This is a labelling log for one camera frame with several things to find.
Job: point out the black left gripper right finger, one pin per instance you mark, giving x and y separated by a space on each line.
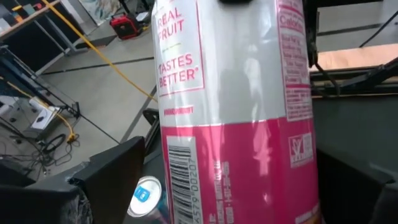
351 199

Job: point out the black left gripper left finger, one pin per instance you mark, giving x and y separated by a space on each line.
102 186

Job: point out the blue silver Red Bull can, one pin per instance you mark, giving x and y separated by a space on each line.
144 196

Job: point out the white pink Spindrift can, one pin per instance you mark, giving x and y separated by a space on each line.
236 124

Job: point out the white box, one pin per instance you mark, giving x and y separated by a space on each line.
43 119

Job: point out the red black tool case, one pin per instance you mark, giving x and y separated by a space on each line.
124 27

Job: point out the leaf-patterned cloth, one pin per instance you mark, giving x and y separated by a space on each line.
99 11

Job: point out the wooden desk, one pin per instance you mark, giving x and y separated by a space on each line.
28 20

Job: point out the dark metal cart frame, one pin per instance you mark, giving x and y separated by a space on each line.
18 81

